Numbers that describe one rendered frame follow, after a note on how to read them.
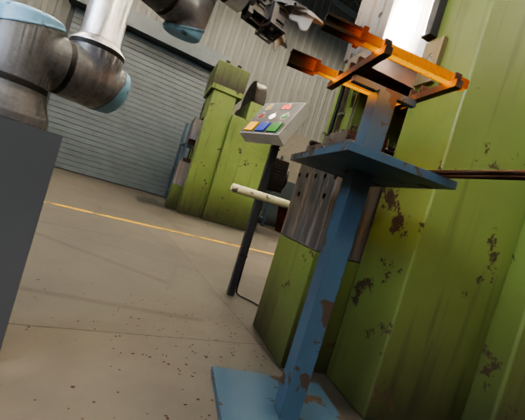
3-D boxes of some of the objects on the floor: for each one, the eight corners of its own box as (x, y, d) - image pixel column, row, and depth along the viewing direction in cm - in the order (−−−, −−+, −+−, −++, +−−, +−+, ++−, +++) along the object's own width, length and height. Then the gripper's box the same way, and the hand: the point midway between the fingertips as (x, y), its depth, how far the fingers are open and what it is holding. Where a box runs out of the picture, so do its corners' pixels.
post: (227, 295, 201) (280, 121, 199) (226, 292, 205) (277, 122, 203) (233, 296, 202) (286, 123, 201) (232, 293, 206) (283, 124, 204)
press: (171, 212, 573) (220, 47, 568) (159, 202, 683) (200, 65, 678) (278, 239, 672) (321, 99, 667) (253, 227, 782) (290, 107, 777)
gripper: (223, 31, 92) (277, 68, 103) (267, -8, 76) (325, 41, 87) (230, 4, 94) (283, 44, 105) (274, -40, 78) (331, 12, 89)
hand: (304, 34), depth 97 cm, fingers open, 14 cm apart
